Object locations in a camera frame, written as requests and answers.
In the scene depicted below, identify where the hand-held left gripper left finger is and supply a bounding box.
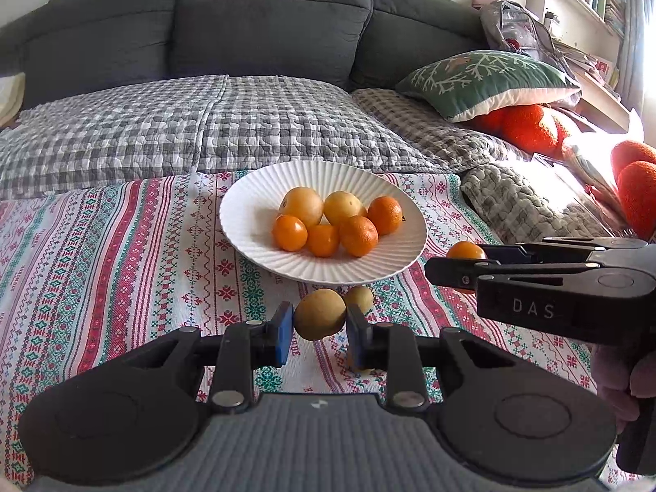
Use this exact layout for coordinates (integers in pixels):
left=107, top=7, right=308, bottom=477
left=120, top=301, right=294, bottom=411

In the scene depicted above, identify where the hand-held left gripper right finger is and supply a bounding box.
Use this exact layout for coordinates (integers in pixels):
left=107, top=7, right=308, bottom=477
left=345, top=302, right=519, bottom=411

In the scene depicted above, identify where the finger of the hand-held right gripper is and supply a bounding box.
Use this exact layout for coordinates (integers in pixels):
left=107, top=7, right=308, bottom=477
left=482, top=238, right=649, bottom=264
left=425, top=257, right=606, bottom=288

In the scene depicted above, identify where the small orange tomato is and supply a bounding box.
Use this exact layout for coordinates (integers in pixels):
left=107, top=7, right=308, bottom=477
left=445, top=240, right=489, bottom=261

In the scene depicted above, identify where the small tan round fruit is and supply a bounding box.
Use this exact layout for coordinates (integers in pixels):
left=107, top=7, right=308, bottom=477
left=292, top=288, right=348, bottom=342
left=342, top=285, right=374, bottom=314

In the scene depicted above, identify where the mandarin orange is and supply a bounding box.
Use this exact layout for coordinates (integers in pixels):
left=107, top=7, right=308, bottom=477
left=367, top=196, right=404, bottom=237
left=339, top=215, right=380, bottom=258

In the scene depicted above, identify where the white ribbed plate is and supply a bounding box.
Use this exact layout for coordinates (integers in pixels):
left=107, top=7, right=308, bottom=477
left=219, top=160, right=428, bottom=286

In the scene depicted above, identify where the large yellow round fruit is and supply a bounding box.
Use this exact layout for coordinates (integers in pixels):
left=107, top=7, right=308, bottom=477
left=323, top=191, right=368, bottom=226
left=279, top=187, right=325, bottom=229

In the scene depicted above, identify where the person's right hand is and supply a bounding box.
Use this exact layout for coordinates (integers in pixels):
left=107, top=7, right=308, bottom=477
left=591, top=346, right=641, bottom=436

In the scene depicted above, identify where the grey knitted blanket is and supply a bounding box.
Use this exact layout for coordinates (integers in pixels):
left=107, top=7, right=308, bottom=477
left=461, top=161, right=631, bottom=247

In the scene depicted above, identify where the orange plush toy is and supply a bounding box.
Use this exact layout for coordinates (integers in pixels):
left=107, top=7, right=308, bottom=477
left=469, top=104, right=577, bottom=159
left=610, top=140, right=656, bottom=239

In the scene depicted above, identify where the beige grey checked quilt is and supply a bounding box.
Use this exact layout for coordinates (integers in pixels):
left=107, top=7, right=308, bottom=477
left=351, top=87, right=534, bottom=171

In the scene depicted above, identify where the green snowflake pillow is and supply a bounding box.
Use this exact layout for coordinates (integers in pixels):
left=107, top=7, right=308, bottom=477
left=394, top=50, right=582, bottom=124

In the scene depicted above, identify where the red green patterned cloth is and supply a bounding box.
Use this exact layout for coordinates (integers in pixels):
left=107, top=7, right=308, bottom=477
left=0, top=170, right=623, bottom=487

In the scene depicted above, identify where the white bookshelf with books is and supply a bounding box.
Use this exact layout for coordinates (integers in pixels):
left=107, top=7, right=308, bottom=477
left=551, top=36, right=631, bottom=131

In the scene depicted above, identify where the grey printed backpack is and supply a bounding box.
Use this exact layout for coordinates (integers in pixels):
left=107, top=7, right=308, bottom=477
left=480, top=0, right=580, bottom=80

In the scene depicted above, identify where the grey white checked quilt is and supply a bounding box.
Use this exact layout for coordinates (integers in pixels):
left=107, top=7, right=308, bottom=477
left=0, top=74, right=436, bottom=200

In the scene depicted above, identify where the dark grey sofa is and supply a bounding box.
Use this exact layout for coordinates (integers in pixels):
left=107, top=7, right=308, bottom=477
left=0, top=0, right=493, bottom=111

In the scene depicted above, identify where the white cloth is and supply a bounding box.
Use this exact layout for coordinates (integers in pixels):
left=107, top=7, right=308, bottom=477
left=0, top=73, right=26, bottom=129

